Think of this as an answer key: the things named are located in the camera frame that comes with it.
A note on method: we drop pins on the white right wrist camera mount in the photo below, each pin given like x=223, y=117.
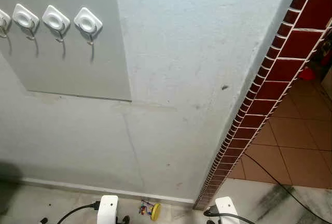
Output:
x=227, y=211

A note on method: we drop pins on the red plastic tub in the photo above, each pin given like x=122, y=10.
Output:
x=307, y=73

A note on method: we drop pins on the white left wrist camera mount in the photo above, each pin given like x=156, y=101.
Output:
x=107, y=209

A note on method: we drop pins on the grey wall board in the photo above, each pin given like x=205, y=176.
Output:
x=72, y=63

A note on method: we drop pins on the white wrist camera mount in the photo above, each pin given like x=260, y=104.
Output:
x=227, y=211
x=107, y=209

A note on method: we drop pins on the yellow round disc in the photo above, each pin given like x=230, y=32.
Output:
x=155, y=211

